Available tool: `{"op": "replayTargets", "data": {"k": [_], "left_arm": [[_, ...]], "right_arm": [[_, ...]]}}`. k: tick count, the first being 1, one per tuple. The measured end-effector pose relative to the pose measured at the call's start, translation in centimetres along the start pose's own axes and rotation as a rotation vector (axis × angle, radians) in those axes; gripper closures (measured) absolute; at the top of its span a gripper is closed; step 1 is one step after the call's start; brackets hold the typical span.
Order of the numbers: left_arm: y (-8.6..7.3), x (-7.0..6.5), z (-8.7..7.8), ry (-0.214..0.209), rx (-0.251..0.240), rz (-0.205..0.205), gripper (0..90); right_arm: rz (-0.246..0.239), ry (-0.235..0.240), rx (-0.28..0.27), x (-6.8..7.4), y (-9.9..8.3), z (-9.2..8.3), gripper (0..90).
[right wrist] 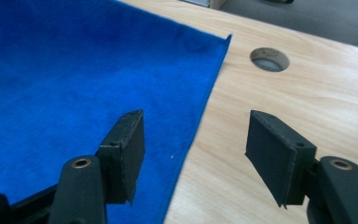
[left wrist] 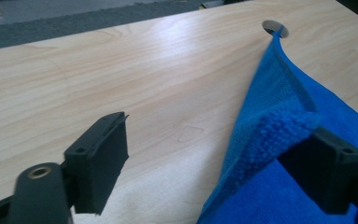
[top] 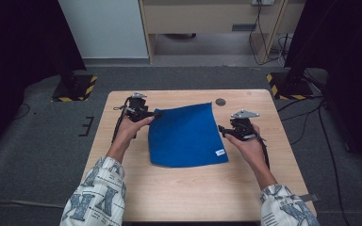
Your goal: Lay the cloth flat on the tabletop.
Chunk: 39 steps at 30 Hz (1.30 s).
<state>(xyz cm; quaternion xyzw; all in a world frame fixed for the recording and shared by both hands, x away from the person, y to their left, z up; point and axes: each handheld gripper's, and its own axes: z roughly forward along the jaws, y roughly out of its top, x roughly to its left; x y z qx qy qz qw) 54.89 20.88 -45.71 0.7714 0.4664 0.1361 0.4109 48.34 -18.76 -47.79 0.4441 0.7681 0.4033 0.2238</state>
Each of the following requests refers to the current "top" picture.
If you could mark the grey tape strip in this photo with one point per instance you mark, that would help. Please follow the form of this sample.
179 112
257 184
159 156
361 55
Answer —
311 197

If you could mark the round dark table grommet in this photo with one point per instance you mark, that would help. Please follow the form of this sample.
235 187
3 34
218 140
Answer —
220 102

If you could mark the white cabinet panel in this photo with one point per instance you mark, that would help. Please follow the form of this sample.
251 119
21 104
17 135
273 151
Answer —
103 28

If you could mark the light wooden desk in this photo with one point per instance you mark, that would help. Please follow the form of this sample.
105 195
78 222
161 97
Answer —
201 17

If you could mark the blue microfibre towel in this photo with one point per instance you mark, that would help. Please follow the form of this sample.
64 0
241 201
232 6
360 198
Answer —
185 135

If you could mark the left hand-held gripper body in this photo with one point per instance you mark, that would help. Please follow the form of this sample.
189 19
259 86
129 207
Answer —
136 108

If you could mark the black curtain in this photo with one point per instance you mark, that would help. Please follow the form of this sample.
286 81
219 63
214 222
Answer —
15 50
345 47

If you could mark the striped black stand base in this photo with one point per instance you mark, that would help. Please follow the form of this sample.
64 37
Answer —
290 88
75 89

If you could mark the person's left hand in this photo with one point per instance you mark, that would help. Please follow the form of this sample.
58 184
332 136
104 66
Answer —
128 132

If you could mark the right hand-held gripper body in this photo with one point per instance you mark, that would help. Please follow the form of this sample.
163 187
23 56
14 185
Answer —
243 125

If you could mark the person's right hand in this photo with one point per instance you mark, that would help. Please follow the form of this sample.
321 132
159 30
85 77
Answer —
251 150

